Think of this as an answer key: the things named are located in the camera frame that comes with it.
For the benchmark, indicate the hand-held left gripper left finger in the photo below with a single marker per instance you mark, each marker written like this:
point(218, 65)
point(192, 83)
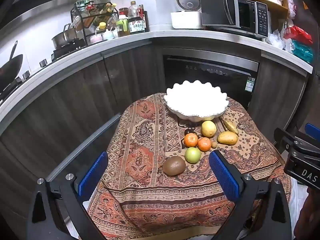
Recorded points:
point(92, 175)

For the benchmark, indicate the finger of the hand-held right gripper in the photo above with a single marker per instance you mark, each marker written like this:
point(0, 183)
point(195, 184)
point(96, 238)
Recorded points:
point(313, 131)
point(283, 136)

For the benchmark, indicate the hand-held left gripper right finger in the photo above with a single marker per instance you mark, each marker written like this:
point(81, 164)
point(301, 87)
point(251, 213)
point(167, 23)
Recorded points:
point(223, 173)

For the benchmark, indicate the small brown-green fruit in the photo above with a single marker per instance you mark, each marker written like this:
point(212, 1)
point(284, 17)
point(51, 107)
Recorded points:
point(214, 144)

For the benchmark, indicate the orange tangerine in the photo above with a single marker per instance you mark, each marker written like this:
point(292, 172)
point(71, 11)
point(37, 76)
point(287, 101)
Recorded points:
point(204, 144)
point(191, 140)

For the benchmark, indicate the yellow mango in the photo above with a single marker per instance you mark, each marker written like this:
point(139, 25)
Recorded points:
point(227, 138)

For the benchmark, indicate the green apple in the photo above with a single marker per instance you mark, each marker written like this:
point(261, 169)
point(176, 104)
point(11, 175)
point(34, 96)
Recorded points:
point(192, 155)

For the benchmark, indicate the small yellow banana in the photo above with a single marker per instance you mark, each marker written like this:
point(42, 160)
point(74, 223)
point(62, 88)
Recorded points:
point(230, 126)

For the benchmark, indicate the brown kiwi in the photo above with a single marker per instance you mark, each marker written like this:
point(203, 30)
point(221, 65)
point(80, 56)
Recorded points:
point(174, 165)

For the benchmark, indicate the dark plum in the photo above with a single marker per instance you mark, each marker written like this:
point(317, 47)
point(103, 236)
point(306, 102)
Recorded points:
point(192, 130)
point(186, 132)

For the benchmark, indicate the white scalloped bowl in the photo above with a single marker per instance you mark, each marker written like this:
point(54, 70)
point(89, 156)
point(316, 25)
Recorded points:
point(196, 100)

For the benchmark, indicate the person's right forearm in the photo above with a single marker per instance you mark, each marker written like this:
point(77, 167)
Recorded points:
point(308, 212)

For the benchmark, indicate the metal kick plate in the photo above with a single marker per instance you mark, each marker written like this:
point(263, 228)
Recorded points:
point(85, 146)

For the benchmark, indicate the yellow lemon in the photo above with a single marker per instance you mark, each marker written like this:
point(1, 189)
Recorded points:
point(208, 128)

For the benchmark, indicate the patterned paisley tablecloth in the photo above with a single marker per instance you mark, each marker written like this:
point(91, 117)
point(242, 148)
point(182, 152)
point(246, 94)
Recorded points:
point(145, 155)

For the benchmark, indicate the dark wood cabinet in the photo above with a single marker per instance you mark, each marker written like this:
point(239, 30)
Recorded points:
point(75, 100)

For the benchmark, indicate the teal plastic bag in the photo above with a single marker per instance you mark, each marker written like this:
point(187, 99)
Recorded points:
point(303, 51)

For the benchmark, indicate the built-in black dishwasher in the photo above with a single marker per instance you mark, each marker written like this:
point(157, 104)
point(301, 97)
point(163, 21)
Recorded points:
point(210, 80)

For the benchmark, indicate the red plastic bag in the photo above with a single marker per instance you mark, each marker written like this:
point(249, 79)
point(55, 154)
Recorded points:
point(300, 35)

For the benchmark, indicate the white plastic bag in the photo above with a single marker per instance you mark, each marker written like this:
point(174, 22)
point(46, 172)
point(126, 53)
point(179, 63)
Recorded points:
point(276, 38)

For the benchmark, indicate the wooden shelf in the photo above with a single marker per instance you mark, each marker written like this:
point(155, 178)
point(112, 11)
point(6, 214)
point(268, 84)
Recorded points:
point(275, 12)

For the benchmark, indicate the gas stove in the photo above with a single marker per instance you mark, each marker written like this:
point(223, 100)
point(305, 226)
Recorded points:
point(62, 51)

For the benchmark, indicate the black microwave oven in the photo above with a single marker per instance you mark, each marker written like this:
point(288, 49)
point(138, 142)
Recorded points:
point(240, 12)

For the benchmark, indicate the black wok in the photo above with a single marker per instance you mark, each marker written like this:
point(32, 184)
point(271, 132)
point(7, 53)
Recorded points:
point(11, 67)

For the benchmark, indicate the white dish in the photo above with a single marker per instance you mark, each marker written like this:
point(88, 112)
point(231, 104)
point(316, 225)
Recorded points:
point(272, 0)

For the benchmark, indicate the pink seasoning jar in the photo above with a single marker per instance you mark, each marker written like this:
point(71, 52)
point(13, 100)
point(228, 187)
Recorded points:
point(96, 38)

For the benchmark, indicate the steel cooking pot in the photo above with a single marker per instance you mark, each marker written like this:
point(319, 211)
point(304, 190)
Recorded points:
point(63, 38)

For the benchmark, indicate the white seasoning jar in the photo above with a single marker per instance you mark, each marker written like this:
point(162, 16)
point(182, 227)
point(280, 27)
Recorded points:
point(110, 34)

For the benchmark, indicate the yellow cap bottle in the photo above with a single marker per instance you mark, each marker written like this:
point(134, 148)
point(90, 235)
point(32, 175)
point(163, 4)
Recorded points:
point(102, 27)

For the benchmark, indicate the cooking oil bottle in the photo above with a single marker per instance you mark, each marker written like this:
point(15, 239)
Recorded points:
point(123, 27)

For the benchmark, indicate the white rice cooker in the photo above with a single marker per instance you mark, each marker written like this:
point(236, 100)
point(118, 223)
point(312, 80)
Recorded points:
point(186, 12)

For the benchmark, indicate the large soy sauce bottle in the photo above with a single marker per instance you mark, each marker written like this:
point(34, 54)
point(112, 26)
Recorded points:
point(136, 21)

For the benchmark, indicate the red lid jar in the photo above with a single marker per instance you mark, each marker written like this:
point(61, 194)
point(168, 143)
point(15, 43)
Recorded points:
point(123, 11)

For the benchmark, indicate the row of condiment bottles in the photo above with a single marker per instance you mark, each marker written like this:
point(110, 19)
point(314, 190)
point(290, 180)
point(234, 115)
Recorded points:
point(100, 8)

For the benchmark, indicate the dark glass bottle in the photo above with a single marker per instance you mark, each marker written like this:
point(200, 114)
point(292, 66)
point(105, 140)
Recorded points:
point(146, 17)

